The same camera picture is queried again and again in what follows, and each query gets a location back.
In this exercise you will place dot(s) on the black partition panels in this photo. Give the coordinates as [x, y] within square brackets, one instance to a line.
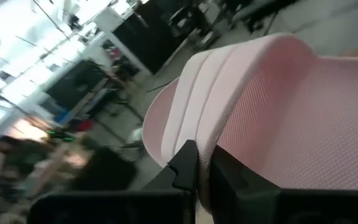
[154, 40]

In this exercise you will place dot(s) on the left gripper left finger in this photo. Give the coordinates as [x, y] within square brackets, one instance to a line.
[166, 202]

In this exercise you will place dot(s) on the large black screen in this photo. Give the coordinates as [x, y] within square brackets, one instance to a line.
[76, 84]

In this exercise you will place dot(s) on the pink rubber slide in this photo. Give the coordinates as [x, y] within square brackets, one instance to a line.
[259, 109]

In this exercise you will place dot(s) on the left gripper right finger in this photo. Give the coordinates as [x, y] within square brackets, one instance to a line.
[259, 202]

